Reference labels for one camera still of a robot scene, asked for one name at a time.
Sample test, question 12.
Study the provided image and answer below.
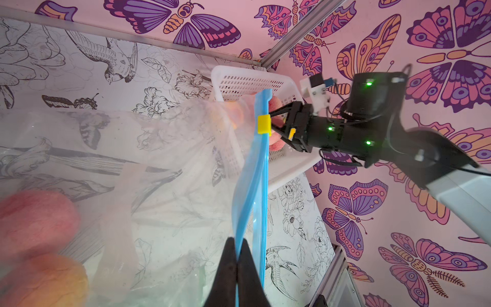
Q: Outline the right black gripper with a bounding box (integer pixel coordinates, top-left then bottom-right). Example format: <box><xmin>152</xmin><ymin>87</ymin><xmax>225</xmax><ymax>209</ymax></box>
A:
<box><xmin>269</xmin><ymin>101</ymin><xmax>345</xmax><ymax>153</ymax></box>

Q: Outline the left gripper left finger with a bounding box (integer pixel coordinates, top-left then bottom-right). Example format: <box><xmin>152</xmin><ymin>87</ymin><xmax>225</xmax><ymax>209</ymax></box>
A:
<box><xmin>203</xmin><ymin>237</ymin><xmax>237</xmax><ymax>307</ymax></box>

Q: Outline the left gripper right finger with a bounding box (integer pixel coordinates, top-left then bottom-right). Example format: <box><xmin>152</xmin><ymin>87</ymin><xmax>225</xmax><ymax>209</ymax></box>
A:
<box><xmin>237</xmin><ymin>239</ymin><xmax>271</xmax><ymax>307</ymax></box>

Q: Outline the clear blue-zipper zip bag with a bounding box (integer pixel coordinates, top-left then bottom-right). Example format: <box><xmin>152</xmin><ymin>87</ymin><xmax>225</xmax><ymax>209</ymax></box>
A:
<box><xmin>1</xmin><ymin>90</ymin><xmax>272</xmax><ymax>306</ymax></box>

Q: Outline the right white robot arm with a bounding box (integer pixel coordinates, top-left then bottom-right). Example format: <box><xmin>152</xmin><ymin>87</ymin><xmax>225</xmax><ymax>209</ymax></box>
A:
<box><xmin>270</xmin><ymin>72</ymin><xmax>490</xmax><ymax>243</ymax></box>

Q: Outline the white plastic basket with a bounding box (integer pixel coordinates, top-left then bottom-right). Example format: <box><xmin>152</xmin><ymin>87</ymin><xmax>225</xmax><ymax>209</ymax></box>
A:
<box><xmin>210</xmin><ymin>64</ymin><xmax>323</xmax><ymax>194</ymax></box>

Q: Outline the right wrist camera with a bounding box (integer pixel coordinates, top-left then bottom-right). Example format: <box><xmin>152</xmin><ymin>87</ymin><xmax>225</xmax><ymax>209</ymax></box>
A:
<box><xmin>300</xmin><ymin>73</ymin><xmax>337</xmax><ymax>115</ymax></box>

